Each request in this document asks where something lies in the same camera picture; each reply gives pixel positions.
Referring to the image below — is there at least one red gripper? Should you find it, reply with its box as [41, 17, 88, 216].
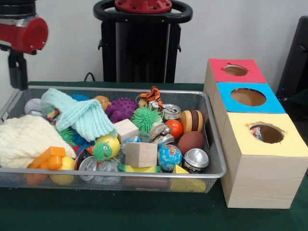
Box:
[0, 16, 49, 91]

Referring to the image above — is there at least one mint green cloth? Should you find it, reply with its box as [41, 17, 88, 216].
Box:
[38, 88, 118, 142]

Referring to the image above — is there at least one large polka dot napkin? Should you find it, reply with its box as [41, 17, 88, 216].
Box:
[250, 126, 262, 140]

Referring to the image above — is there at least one shallow clear mesh bin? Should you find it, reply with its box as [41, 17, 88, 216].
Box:
[0, 86, 227, 193]

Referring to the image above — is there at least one wooden box with three holes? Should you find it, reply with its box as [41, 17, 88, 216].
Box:
[203, 58, 308, 209]

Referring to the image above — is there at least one white baseball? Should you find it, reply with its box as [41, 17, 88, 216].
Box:
[24, 98, 43, 115]

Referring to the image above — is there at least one cream knitted cloth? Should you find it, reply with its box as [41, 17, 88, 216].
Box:
[0, 115, 77, 169]

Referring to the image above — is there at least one purple spiky toy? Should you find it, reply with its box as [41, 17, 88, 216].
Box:
[105, 97, 140, 123]

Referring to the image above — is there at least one plain wooden cube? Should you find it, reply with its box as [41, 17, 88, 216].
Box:
[125, 141, 159, 168]
[114, 118, 140, 144]

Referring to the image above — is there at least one green spiky ball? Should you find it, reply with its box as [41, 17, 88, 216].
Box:
[131, 106, 163, 132]

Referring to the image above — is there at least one plush tiger toy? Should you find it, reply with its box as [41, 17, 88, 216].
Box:
[140, 86, 167, 113]

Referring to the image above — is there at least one orange ball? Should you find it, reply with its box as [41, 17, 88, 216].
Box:
[165, 119, 184, 140]

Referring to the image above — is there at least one large dark green tablecloth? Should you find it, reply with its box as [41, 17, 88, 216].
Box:
[0, 81, 308, 231]

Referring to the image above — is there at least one toy hamburger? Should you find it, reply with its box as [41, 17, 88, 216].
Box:
[180, 110, 204, 133]

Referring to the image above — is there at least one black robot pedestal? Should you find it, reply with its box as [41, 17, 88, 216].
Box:
[93, 0, 193, 84]

